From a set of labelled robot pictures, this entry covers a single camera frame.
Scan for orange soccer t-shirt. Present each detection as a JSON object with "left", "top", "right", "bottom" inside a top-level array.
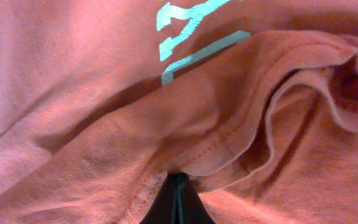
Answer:
[{"left": 0, "top": 1, "right": 358, "bottom": 223}]

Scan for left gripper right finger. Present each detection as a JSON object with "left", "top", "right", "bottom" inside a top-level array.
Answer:
[{"left": 177, "top": 173, "right": 215, "bottom": 224}]

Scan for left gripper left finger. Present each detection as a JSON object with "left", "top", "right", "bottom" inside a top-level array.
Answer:
[{"left": 140, "top": 174, "right": 178, "bottom": 224}]

